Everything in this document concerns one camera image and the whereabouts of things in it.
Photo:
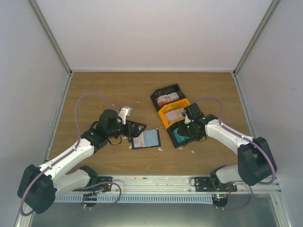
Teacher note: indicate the aluminium front rail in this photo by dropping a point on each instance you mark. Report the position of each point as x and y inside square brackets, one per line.
[179, 184]

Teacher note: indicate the teal cards stack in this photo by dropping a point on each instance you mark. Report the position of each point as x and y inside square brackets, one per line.
[178, 137]

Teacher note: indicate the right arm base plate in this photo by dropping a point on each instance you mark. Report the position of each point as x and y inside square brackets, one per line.
[212, 184]

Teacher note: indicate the frame post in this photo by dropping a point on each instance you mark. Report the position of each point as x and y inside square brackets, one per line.
[40, 17]
[256, 35]

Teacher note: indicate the red white cards stack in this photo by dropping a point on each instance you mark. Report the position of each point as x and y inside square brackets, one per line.
[167, 98]

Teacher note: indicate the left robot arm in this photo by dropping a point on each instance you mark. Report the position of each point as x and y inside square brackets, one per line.
[41, 185]

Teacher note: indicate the white pink cards stack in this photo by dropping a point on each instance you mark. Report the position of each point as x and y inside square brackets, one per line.
[174, 115]

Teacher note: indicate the black bin left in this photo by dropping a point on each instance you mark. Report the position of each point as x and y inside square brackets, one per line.
[166, 90]

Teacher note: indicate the right frame post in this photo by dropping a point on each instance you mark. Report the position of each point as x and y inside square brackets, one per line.
[256, 35]

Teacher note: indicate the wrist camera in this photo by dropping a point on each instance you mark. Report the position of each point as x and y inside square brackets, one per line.
[187, 120]
[124, 113]

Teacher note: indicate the left frame post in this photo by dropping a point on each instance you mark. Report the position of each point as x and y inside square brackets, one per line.
[40, 17]

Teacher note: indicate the white red VIP card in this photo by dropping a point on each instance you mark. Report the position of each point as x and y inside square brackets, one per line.
[138, 142]

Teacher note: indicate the grey cable duct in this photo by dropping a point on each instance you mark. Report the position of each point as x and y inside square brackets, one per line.
[138, 198]

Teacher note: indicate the black leather card holder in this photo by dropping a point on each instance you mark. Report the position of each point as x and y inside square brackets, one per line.
[151, 139]

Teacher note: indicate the black bin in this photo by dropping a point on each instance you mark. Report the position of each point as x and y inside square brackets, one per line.
[175, 144]
[166, 90]

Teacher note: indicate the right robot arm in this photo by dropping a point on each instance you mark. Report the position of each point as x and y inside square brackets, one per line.
[255, 162]

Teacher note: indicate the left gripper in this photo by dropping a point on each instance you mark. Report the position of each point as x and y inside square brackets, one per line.
[135, 133]

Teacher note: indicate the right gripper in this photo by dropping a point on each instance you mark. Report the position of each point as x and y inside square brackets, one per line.
[182, 132]

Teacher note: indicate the black bin right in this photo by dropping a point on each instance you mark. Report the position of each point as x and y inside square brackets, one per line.
[175, 144]

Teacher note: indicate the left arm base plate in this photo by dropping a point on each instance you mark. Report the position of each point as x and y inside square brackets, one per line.
[99, 188]

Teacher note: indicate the orange bin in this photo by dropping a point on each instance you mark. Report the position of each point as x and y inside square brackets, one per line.
[172, 106]

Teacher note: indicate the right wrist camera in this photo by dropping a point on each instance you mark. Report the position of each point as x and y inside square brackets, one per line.
[187, 120]

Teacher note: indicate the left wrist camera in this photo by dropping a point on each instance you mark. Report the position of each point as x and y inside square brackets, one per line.
[124, 113]

